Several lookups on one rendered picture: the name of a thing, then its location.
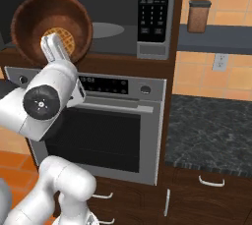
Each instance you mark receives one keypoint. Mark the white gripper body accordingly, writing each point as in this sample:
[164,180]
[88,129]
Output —
[54,47]

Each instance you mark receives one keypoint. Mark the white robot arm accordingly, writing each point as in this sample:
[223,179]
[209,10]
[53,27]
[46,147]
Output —
[52,104]

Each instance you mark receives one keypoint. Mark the golden round waffle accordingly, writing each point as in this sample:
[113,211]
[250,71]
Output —
[65,37]

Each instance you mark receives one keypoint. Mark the brown wooden bowl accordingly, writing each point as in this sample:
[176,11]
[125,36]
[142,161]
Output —
[29,22]

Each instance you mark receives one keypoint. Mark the grey microwave turntable plate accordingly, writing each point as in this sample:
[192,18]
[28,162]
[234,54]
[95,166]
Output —
[108,29]

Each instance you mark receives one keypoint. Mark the black and silver microwave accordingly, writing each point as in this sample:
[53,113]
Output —
[154,12]

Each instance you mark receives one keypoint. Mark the round silver oven knob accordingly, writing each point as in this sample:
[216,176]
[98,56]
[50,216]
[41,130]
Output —
[23,79]
[145,89]

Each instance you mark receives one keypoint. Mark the dark wood tall cabinet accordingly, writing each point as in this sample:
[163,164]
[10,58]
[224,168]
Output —
[131,63]

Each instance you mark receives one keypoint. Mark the brown jar with black lid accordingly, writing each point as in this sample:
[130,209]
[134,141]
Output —
[199,16]

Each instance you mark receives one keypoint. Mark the dark wood base cabinet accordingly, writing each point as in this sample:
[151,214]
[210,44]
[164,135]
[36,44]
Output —
[210,206]

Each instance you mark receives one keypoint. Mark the stainless steel wall oven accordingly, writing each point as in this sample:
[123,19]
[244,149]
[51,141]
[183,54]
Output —
[124,143]

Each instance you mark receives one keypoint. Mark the dark grey wall shelf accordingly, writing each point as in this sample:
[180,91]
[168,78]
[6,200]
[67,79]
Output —
[216,39]

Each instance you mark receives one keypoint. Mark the white wall outlet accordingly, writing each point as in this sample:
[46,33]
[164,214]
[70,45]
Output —
[220,62]

